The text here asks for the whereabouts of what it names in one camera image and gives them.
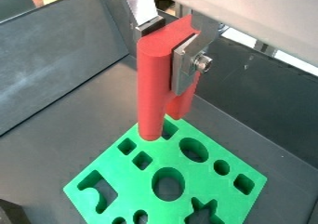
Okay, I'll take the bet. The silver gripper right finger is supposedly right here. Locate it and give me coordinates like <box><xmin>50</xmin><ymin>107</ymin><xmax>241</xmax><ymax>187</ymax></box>
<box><xmin>171</xmin><ymin>11</ymin><xmax>219</xmax><ymax>95</ymax></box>

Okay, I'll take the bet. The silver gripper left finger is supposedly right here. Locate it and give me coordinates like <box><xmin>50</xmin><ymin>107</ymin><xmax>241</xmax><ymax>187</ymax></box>
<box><xmin>120</xmin><ymin>0</ymin><xmax>165</xmax><ymax>42</ymax></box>

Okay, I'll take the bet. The red square-circle peg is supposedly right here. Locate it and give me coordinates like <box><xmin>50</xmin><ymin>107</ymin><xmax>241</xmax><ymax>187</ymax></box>
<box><xmin>136</xmin><ymin>15</ymin><xmax>200</xmax><ymax>140</ymax></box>

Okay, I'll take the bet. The green shape sorter board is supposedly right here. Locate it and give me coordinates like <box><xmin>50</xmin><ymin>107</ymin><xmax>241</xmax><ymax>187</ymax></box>
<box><xmin>62</xmin><ymin>117</ymin><xmax>267</xmax><ymax>224</ymax></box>

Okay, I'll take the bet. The black block corner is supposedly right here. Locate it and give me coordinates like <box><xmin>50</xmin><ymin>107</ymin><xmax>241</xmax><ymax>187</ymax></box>
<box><xmin>0</xmin><ymin>199</ymin><xmax>30</xmax><ymax>224</ymax></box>

